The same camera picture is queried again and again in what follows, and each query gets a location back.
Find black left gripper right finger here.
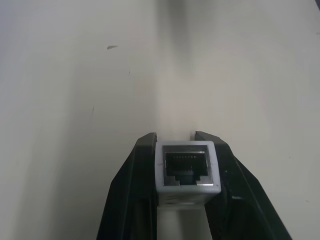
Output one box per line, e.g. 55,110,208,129
194,130,294,240

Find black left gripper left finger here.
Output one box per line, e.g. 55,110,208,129
95,132,161,240

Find white ethernet coupler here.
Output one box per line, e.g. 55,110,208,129
154,140,222,208

